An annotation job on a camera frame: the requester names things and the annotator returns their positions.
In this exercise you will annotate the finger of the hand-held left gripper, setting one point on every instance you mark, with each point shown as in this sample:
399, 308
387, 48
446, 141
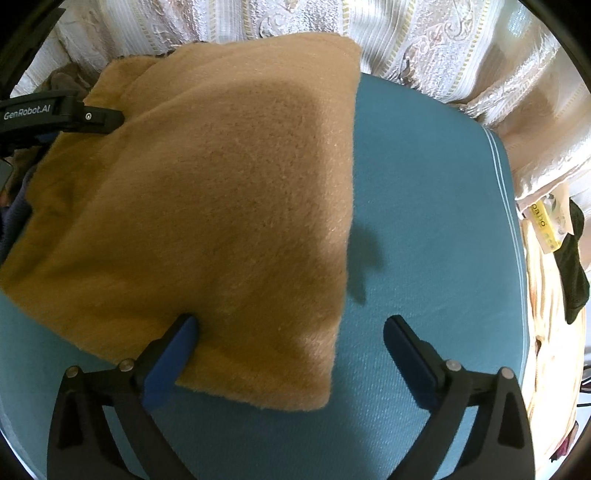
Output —
99, 117

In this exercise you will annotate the cream patterned curtain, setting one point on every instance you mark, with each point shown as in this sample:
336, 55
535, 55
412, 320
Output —
415, 41

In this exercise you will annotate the mustard fuzzy sweater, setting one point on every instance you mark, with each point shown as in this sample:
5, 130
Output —
207, 207

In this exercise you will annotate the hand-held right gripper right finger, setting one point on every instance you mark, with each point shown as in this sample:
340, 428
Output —
411, 364

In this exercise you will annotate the cream quilted blanket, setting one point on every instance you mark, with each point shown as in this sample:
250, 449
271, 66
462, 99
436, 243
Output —
545, 323

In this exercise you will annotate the yellow label packet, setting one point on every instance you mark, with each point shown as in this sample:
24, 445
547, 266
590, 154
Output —
542, 221

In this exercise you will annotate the black cloth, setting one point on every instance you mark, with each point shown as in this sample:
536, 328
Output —
572, 272

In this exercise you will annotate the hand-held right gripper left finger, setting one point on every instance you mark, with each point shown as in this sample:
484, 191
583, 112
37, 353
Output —
168, 364

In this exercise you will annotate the teal bed sheet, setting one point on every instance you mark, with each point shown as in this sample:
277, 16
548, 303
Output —
415, 207

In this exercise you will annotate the brown cloth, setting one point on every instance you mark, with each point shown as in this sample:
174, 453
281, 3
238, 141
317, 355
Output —
64, 81

